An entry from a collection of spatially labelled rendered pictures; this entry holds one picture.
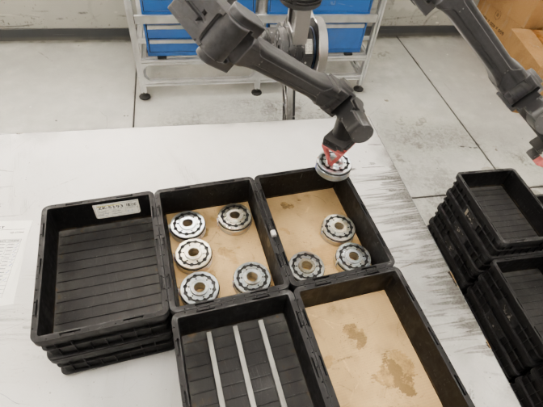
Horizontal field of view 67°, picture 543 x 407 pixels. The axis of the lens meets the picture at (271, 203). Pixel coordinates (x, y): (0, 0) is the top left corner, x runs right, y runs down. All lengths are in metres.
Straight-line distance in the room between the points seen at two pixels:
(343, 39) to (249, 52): 2.45
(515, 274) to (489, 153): 1.40
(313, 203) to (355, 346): 0.48
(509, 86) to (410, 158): 1.91
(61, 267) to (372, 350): 0.86
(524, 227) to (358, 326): 1.17
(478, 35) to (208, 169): 1.03
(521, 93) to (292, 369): 0.84
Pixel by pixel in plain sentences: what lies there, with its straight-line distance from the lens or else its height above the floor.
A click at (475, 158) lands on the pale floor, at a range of 3.20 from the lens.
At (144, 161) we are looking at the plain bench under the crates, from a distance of 1.67.
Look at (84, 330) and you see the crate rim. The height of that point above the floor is 0.93.
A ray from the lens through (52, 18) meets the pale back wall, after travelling 4.01.
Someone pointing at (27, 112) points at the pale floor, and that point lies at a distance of 3.30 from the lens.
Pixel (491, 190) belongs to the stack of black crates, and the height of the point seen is 0.49.
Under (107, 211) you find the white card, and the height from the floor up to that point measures 0.88.
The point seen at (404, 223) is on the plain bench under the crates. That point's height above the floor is 0.70.
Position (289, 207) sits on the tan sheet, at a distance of 1.33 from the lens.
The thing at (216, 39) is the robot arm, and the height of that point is 1.49.
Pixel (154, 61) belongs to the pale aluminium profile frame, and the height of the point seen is 0.29.
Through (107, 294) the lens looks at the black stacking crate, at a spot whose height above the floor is 0.83.
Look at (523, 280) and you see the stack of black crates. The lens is 2.09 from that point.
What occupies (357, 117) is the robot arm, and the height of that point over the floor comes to 1.25.
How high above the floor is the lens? 1.84
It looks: 49 degrees down
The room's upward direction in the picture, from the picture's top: 7 degrees clockwise
